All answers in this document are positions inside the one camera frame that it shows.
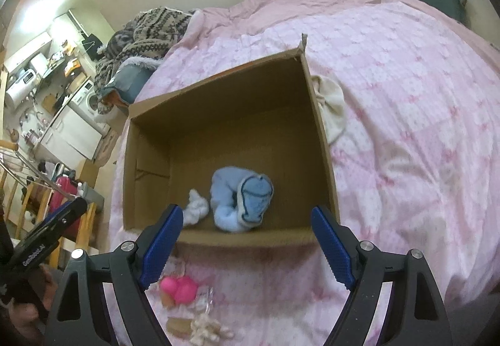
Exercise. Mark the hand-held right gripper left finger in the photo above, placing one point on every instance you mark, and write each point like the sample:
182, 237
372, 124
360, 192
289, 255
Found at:
162, 248

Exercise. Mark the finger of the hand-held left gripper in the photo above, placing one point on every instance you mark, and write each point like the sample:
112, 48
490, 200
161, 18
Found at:
66, 217

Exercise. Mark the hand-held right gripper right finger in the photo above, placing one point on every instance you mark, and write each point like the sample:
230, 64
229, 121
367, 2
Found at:
332, 244

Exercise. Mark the pink heart plush toy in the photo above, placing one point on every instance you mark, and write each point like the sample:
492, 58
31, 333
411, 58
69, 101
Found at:
181, 289

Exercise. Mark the clear plastic packet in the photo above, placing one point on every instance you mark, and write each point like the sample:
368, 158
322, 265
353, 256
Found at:
205, 301

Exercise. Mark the light blue plush toy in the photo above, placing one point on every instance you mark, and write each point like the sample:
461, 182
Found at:
226, 189

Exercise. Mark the beige fluffy scrunchie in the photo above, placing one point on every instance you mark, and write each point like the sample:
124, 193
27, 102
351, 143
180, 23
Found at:
203, 326

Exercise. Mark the brown cardboard box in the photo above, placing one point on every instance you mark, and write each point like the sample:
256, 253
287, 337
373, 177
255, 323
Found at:
234, 135

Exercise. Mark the cream fluffy cloth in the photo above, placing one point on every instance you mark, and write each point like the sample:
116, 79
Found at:
332, 107

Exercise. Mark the person's left hand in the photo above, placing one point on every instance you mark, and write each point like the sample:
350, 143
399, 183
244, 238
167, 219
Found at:
50, 287

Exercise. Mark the wooden rack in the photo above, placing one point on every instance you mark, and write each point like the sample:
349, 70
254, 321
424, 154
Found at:
88, 221

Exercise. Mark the red suitcase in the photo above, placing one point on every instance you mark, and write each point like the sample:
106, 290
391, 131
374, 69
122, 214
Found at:
62, 193

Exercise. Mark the grey container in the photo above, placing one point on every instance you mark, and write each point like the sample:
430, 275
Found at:
93, 197

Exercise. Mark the small white plush toy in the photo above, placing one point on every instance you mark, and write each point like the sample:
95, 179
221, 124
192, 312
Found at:
195, 209

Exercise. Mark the white washing machine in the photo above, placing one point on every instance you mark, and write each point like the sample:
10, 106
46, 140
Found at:
92, 98

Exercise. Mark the white water heater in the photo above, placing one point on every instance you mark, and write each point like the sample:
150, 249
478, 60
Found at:
19, 88

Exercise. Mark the grey blue pillow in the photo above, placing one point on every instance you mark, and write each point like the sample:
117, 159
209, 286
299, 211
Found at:
129, 78

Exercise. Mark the pink floral duvet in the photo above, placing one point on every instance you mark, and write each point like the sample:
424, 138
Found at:
390, 96

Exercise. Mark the patterned knit blanket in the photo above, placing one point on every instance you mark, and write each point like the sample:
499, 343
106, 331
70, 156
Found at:
152, 33

